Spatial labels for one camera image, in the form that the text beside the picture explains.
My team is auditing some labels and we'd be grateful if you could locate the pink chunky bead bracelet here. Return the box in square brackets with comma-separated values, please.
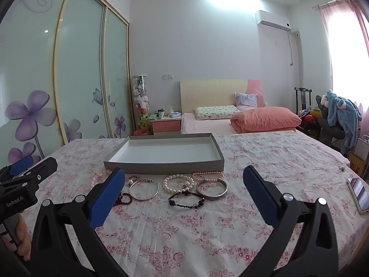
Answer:
[88, 169, 112, 188]

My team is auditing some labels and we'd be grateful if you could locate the dark red bead bracelet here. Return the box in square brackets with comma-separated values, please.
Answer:
[113, 192, 133, 208]

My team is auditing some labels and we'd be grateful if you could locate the thin silver hoop bangle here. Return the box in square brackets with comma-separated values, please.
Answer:
[129, 179, 160, 201]

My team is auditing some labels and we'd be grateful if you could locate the silver cuff bangle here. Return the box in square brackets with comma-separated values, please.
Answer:
[196, 178, 228, 201]

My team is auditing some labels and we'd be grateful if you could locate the small pink pearl bracelet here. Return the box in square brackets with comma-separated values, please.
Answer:
[192, 171, 225, 183]

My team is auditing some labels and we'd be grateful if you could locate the black bead bracelet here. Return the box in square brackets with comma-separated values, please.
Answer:
[167, 190, 206, 210]

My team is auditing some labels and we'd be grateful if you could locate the white pearl bracelet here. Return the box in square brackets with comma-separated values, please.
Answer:
[163, 174, 195, 195]

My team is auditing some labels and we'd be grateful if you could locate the person left hand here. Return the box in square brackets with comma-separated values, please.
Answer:
[16, 214, 31, 261]

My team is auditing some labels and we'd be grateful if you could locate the smartphone on table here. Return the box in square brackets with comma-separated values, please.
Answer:
[347, 178, 369, 214]

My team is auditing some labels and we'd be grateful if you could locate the cardboard box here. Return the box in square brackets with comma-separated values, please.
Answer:
[348, 153, 368, 177]

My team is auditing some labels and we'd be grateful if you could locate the red lined waste basket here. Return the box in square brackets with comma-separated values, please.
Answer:
[133, 129, 149, 136]

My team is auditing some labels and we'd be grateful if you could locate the sliding glass floral wardrobe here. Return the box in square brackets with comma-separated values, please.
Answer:
[1, 0, 133, 166]

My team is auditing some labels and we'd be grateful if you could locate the grey shallow cardboard tray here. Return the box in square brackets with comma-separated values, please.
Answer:
[104, 133, 225, 175]

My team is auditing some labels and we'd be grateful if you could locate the floral pink table cloth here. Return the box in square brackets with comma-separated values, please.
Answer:
[20, 131, 361, 277]

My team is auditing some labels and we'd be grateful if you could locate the plush toy display tube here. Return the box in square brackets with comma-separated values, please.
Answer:
[131, 75, 149, 133]

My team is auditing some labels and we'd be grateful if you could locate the folded salmon duvet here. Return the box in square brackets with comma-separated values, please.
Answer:
[230, 106, 301, 133]

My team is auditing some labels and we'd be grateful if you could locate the white mug on nightstand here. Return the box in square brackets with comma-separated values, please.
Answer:
[157, 109, 165, 119]

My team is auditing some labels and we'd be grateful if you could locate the pink beige nightstand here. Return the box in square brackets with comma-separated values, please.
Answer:
[149, 114, 181, 134]

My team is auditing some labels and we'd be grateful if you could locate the blue plush robe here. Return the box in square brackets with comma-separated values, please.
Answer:
[327, 89, 362, 154]

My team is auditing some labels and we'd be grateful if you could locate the pink bed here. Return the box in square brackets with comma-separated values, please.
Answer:
[181, 113, 301, 135]

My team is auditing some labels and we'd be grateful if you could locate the dark wooden chair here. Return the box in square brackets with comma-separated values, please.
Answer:
[294, 87, 312, 114]

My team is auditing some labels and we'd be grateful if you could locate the lilac patterned pillow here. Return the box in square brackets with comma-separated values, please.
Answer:
[235, 93, 258, 111]

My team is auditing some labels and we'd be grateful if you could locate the floral white pillow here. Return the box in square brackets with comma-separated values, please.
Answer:
[194, 105, 239, 120]

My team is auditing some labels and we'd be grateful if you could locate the beige pink headboard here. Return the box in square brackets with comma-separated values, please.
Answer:
[179, 79, 265, 113]

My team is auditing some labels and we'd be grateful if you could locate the pink window curtain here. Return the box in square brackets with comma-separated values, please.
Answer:
[318, 0, 369, 116]

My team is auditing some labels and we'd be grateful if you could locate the wall switch plate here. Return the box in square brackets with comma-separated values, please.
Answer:
[163, 74, 173, 80]

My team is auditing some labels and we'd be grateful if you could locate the white wall air conditioner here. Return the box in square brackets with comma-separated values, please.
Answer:
[255, 10, 292, 33]

